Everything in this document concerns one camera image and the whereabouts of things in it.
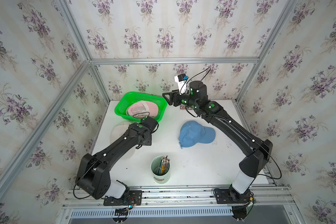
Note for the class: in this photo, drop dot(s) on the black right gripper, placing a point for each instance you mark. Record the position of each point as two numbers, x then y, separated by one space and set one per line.
172 94

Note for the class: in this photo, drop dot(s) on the pink baseball cap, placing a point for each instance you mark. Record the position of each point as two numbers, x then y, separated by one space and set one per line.
142 108

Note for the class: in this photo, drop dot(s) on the light blue baseball cap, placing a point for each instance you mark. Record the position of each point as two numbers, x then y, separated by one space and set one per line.
192 133

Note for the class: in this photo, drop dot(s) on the white baseball cap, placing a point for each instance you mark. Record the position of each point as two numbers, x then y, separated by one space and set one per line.
117 132

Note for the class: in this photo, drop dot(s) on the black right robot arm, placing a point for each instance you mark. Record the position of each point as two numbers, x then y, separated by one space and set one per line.
257 152

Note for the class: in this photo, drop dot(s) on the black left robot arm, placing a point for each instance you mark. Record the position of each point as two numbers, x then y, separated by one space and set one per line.
93 174

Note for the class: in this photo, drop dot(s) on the green plastic basket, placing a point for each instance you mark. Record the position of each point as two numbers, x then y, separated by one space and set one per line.
132 97

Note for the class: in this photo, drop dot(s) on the coloured pencils bundle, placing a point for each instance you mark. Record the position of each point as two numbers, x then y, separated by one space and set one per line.
162 168

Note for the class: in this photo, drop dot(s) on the green pencil cup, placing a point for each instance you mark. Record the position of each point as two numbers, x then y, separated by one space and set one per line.
160 179

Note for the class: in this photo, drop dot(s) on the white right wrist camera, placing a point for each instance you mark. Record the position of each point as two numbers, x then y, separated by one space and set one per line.
181 80

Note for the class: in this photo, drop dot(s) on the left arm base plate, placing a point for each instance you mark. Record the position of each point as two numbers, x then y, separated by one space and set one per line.
130 199

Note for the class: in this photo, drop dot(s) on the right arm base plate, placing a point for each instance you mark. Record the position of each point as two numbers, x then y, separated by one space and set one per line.
231 196

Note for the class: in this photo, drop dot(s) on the aluminium mounting rail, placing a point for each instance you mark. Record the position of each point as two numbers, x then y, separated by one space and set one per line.
173 196

